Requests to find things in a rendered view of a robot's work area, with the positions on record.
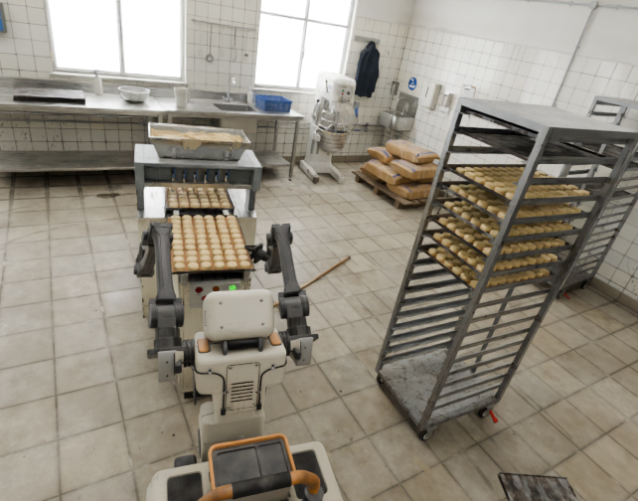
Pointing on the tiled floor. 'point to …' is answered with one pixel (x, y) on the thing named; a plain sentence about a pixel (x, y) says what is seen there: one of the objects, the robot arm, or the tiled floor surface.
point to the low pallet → (389, 192)
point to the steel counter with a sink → (229, 108)
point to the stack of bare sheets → (536, 487)
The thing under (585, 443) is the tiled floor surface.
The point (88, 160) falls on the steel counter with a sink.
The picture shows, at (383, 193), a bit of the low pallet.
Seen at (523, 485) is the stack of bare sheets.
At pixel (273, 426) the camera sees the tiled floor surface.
